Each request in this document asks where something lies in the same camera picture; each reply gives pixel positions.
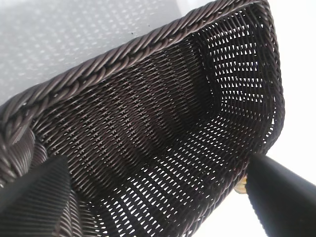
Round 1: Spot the dark brown wicker basket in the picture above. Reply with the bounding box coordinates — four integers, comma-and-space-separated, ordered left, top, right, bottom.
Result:
0, 0, 287, 237

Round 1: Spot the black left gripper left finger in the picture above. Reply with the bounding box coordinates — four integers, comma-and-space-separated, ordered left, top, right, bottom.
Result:
0, 157, 72, 237

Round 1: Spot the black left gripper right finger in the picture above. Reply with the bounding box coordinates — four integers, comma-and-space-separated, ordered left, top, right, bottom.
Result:
245, 153, 316, 237

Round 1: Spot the long twisted golden bread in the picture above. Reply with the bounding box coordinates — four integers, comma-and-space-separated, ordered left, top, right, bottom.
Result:
234, 177, 247, 195

